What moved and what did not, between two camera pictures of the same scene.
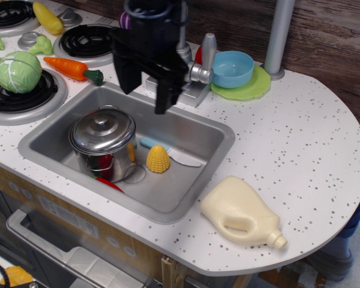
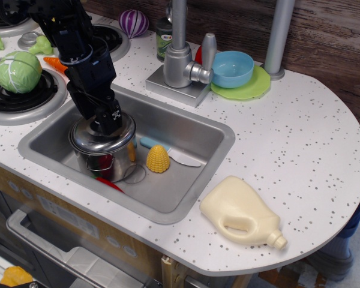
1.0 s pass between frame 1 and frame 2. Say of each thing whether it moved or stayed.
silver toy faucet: stayed
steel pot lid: stayed
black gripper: moved
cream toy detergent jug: stayed
